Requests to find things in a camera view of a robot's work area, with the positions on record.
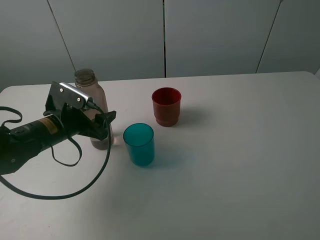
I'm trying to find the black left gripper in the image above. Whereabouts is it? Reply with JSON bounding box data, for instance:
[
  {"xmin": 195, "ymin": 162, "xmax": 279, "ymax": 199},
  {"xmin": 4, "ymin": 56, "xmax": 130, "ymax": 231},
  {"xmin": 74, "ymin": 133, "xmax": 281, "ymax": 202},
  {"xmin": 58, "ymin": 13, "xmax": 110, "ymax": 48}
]
[{"xmin": 43, "ymin": 81, "xmax": 117, "ymax": 141}]

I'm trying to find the teal translucent cup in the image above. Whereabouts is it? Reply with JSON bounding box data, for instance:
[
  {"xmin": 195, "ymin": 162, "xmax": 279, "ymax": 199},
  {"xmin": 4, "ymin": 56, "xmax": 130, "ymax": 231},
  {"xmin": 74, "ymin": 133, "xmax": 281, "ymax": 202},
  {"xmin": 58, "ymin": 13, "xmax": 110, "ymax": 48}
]
[{"xmin": 123, "ymin": 123, "xmax": 155, "ymax": 167}]

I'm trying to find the clear plastic water bottle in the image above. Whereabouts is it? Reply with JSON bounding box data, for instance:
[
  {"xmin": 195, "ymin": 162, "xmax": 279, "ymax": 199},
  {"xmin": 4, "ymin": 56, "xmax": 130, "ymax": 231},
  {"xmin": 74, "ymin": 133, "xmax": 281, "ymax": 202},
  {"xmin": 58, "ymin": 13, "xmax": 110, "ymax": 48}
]
[{"xmin": 74, "ymin": 68, "xmax": 114, "ymax": 150}]

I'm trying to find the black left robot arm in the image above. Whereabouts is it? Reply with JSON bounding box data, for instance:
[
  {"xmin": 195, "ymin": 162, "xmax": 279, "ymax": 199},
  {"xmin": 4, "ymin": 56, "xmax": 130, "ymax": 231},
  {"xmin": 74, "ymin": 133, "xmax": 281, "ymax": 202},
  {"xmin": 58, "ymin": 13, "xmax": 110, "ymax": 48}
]
[{"xmin": 0, "ymin": 81, "xmax": 116, "ymax": 175}]

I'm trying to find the red plastic cup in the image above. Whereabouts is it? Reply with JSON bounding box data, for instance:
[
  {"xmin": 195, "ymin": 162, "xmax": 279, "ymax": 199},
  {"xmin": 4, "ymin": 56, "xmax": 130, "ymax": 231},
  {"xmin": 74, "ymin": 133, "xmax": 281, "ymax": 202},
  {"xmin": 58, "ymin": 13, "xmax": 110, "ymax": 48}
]
[{"xmin": 151, "ymin": 87, "xmax": 182, "ymax": 127}]

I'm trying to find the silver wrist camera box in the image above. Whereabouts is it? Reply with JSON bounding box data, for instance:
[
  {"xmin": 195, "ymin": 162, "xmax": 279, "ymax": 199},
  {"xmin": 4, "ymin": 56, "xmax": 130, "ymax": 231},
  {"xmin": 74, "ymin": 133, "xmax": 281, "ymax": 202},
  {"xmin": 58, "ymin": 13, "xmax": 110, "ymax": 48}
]
[{"xmin": 58, "ymin": 82, "xmax": 94, "ymax": 110}]

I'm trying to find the black camera cable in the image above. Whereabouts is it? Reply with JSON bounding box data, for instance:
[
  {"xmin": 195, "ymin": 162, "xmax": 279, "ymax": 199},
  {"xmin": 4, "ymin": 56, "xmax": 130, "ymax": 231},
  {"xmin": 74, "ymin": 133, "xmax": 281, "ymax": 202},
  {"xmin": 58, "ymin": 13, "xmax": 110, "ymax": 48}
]
[{"xmin": 0, "ymin": 99, "xmax": 112, "ymax": 200}]

